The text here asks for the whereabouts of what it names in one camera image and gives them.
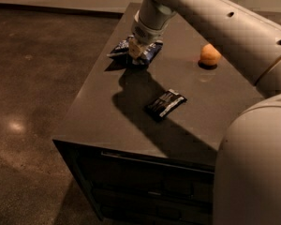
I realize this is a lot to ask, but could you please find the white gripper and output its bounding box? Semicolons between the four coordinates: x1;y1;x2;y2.
128;12;163;59

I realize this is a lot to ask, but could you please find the blue chip bag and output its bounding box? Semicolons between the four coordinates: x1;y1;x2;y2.
107;36;163;66

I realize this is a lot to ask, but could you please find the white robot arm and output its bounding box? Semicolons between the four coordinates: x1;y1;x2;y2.
129;0;281;225

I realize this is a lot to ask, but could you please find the black rxbar chocolate bar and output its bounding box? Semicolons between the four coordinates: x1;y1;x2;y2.
144;89;187;122

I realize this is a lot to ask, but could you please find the orange fruit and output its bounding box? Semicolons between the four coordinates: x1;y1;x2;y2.
200;44;222;66

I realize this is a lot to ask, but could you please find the dark cabinet with drawers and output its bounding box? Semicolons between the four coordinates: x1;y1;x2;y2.
53;17;263;225

